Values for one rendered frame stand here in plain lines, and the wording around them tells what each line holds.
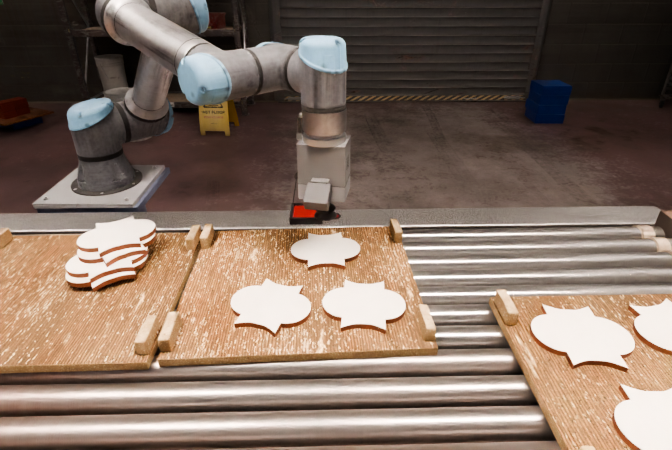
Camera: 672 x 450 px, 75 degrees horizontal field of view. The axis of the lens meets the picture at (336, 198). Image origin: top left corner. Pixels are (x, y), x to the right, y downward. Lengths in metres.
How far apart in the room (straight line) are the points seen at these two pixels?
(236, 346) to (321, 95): 0.40
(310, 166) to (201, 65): 0.24
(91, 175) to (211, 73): 0.76
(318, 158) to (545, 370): 0.46
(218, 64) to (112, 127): 0.69
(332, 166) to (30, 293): 0.57
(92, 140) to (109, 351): 0.72
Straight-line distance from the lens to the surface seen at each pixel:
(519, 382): 0.71
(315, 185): 0.74
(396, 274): 0.82
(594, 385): 0.72
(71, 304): 0.87
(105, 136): 1.34
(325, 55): 0.69
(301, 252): 0.85
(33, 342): 0.82
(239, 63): 0.71
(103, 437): 0.68
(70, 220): 1.19
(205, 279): 0.83
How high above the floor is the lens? 1.43
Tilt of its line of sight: 27 degrees down
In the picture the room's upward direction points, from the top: straight up
